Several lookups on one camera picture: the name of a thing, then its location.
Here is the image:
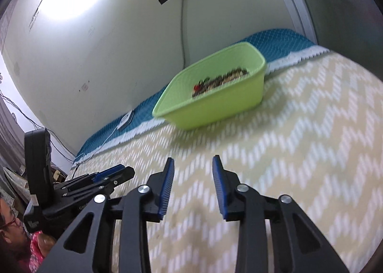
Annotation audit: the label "person's head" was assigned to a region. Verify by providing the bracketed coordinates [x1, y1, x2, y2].
[0, 198, 32, 273]

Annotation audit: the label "pile of household clutter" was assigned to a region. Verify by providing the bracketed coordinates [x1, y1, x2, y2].
[0, 165, 68, 202]

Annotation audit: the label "yellow chevron blanket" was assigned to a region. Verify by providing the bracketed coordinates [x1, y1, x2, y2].
[64, 51, 383, 273]

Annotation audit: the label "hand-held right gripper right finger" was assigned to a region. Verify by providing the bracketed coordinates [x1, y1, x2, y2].
[212, 155, 349, 273]

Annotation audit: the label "teal quilted mattress pad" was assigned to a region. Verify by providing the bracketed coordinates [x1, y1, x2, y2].
[73, 30, 318, 163]

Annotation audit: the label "green plastic basin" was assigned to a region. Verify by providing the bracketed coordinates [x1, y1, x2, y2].
[152, 41, 267, 131]

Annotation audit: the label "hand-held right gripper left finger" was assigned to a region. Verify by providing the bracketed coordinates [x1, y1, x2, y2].
[37, 157, 175, 273]

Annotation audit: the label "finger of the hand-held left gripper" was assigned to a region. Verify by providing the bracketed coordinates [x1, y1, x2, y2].
[64, 167, 135, 202]
[54, 164, 126, 190]

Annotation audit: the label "grey wall cable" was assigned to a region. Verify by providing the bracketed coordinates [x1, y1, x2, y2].
[180, 0, 192, 70]

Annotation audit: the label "pink patterned clothing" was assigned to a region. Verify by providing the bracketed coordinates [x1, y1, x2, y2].
[28, 230, 57, 273]

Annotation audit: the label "pile of bead bracelets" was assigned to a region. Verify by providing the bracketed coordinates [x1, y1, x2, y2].
[192, 79, 223, 98]

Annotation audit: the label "black wall cables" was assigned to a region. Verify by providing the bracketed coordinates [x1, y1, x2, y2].
[0, 93, 75, 157]

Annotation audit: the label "grey curtain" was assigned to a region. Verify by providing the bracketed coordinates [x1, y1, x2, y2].
[0, 102, 27, 172]

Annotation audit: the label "grey door frame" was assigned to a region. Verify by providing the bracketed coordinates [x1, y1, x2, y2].
[269, 0, 318, 46]

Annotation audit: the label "white flat charger device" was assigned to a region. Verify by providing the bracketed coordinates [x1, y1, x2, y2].
[118, 110, 134, 130]

